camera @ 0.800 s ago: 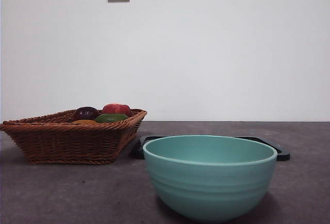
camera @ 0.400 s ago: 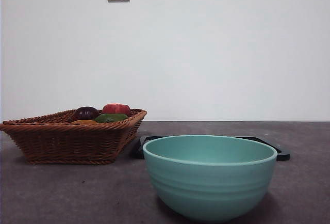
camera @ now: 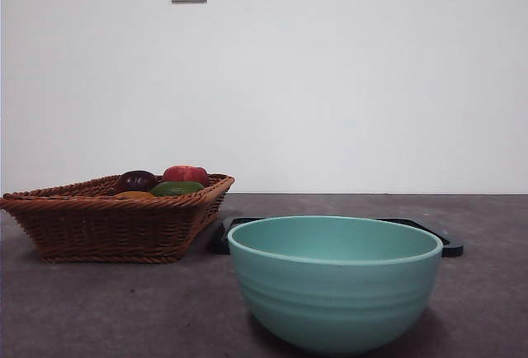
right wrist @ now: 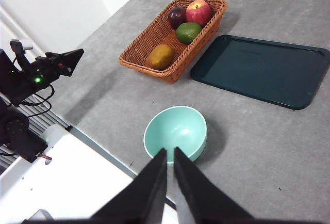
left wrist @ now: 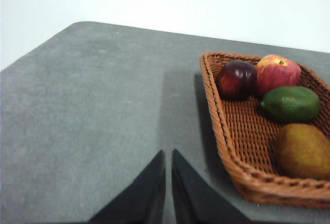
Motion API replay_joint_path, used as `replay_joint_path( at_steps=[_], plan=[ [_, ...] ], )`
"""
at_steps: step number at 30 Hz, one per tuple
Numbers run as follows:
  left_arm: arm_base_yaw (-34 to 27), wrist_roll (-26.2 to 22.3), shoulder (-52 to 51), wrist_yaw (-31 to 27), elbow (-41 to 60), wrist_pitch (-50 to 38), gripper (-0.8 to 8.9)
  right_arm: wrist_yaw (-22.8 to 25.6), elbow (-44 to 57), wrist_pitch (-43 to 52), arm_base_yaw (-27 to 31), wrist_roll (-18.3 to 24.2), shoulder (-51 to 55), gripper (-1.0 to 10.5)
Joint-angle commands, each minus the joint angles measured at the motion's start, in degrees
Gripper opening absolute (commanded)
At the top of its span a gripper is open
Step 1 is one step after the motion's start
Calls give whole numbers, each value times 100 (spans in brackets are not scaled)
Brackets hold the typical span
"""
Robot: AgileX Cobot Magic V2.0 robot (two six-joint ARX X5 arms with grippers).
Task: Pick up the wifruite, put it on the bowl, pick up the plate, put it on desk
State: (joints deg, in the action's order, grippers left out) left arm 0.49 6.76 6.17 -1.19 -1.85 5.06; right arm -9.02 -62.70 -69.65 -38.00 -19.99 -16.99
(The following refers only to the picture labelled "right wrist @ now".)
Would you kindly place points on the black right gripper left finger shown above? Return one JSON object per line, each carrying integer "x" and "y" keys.
{"x": 144, "y": 193}

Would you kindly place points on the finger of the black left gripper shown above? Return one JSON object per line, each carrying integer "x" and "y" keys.
{"x": 71, "y": 66}
{"x": 69, "y": 54}

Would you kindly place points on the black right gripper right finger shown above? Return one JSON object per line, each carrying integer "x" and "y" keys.
{"x": 201, "y": 195}

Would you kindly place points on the mint green bowl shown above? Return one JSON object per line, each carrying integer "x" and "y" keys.
{"x": 178, "y": 131}

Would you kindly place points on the yellow-brown kiwi fruit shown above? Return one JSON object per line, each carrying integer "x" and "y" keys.
{"x": 161, "y": 57}

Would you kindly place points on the grey slatted panel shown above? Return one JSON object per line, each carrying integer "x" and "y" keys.
{"x": 51, "y": 117}

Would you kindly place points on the brown wicker basket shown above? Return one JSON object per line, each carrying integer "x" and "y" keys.
{"x": 159, "y": 38}

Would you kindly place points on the dark purple plum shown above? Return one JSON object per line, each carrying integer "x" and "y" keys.
{"x": 176, "y": 17}

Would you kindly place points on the green avocado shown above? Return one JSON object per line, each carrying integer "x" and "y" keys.
{"x": 188, "y": 33}

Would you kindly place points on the dark teal rectangular tray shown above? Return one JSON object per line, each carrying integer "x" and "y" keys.
{"x": 257, "y": 71}

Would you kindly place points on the red apple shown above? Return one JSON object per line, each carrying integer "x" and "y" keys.
{"x": 199, "y": 12}

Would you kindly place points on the pale grey left camera box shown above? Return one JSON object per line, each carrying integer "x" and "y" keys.
{"x": 25, "y": 44}

